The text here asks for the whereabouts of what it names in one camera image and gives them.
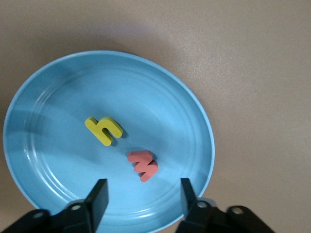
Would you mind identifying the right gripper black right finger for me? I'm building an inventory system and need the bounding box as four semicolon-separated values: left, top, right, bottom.
174;178;277;233

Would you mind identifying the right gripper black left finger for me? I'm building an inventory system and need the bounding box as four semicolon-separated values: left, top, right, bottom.
0;179;109;233

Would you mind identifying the red foam letter w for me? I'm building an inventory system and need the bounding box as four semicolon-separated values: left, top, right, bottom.
127;150;159;183

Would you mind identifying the yellow foam letter h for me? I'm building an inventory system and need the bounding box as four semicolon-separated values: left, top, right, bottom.
84;116;123;147

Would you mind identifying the blue plate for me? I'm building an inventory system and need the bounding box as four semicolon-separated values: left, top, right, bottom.
2;50;216;233

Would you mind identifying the brown table cover sheet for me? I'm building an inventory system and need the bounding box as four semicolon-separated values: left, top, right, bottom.
0;0;311;233

